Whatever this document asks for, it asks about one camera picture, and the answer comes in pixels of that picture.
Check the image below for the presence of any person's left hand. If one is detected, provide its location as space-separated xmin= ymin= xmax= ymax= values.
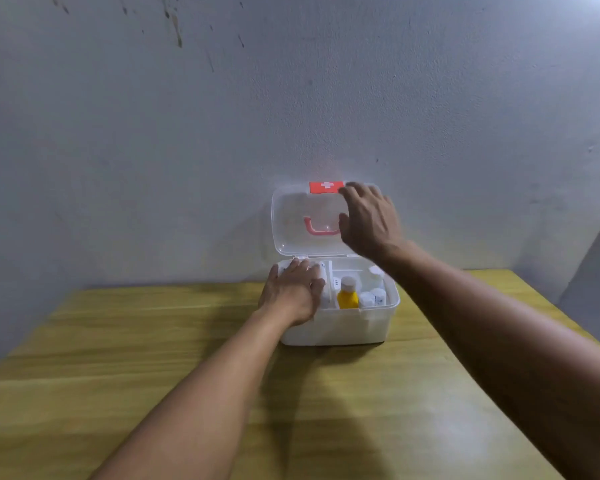
xmin=257 ymin=258 xmax=327 ymax=328

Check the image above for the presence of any person's right hand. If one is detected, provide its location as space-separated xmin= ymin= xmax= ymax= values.
xmin=337 ymin=182 xmax=411 ymax=263

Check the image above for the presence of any yellow small bottle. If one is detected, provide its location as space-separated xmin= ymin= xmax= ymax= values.
xmin=337 ymin=275 xmax=361 ymax=310

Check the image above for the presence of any white first aid box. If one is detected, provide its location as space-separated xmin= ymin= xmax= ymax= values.
xmin=270 ymin=180 xmax=401 ymax=347

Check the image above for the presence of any person's left forearm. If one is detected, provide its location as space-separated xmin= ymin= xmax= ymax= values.
xmin=89 ymin=304 xmax=301 ymax=480

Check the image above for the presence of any person's right forearm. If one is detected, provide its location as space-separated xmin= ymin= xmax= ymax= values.
xmin=377 ymin=239 xmax=600 ymax=480

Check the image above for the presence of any wooden table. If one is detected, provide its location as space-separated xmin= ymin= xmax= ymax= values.
xmin=0 ymin=268 xmax=596 ymax=480

